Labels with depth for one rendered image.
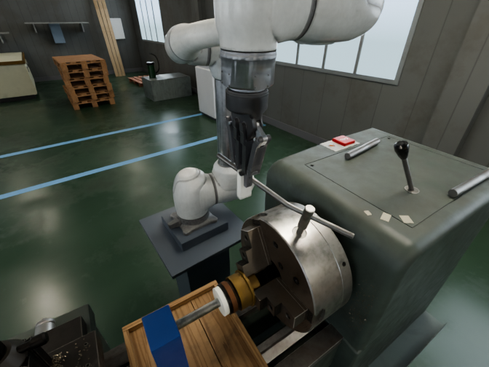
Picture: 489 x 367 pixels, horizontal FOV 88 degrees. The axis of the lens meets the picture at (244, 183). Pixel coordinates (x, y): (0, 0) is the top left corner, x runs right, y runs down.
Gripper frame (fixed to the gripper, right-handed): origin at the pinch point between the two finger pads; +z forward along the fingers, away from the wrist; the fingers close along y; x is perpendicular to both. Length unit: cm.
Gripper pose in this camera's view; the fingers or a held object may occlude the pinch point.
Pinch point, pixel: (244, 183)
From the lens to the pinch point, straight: 54.9
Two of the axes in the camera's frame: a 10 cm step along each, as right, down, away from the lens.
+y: 5.3, 5.0, -6.9
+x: 8.5, -2.8, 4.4
